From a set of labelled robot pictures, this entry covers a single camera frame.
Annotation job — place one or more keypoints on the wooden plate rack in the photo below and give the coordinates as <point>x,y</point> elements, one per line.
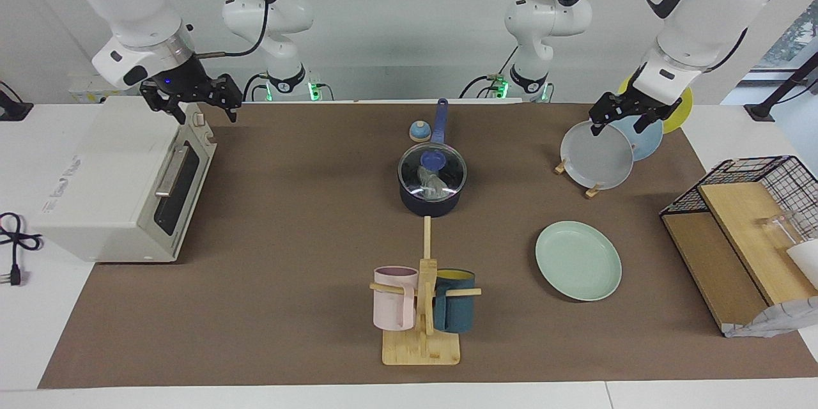
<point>593,192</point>

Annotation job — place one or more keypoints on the grey plate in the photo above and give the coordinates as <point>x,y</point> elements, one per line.
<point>597,160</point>

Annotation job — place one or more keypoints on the dark blue saucepan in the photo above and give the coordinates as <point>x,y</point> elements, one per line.
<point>415,204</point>

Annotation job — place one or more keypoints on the glass lid blue knob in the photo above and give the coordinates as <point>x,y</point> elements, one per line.
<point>434,158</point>

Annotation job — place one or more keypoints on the light blue plate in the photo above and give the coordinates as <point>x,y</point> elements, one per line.
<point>648,140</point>

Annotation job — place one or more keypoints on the white toaster oven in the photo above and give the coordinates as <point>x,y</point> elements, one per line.
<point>108,172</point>

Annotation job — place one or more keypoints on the white cup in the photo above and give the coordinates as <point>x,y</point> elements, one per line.
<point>806,262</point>

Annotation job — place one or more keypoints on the brown table mat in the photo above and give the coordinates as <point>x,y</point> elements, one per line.
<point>287,307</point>

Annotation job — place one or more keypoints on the wooden mug tree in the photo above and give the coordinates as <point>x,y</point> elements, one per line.
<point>422,351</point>

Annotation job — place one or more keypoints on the grey crumpled bag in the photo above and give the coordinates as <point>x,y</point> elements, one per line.
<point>779,319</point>

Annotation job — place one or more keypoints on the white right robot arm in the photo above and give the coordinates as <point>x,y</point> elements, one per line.
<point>128,0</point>

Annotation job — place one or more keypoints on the window with outdoor view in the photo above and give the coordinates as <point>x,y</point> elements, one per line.
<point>792,38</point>

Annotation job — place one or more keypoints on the dark teal mug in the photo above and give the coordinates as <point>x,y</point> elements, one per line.
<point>457,310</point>

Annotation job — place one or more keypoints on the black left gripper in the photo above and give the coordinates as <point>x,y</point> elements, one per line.
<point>642,105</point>

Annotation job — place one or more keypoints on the pink mug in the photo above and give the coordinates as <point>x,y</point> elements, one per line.
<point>393,307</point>

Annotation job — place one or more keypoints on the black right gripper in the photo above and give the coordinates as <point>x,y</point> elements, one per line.
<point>182,80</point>

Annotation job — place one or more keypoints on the yellow plate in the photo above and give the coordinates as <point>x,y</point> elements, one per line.
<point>680,118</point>

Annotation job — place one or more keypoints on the clear glass cup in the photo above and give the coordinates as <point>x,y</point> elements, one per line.
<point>776,227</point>

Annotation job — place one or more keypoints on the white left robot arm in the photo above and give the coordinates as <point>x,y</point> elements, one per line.
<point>696,19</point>

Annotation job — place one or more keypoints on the wooden two-tier shelf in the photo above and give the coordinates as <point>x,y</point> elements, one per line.
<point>748,236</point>

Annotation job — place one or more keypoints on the black desk clamp mount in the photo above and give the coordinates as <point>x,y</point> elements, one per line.
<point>9,108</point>

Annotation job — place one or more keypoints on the light green plate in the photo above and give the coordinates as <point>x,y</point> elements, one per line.
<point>578,262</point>

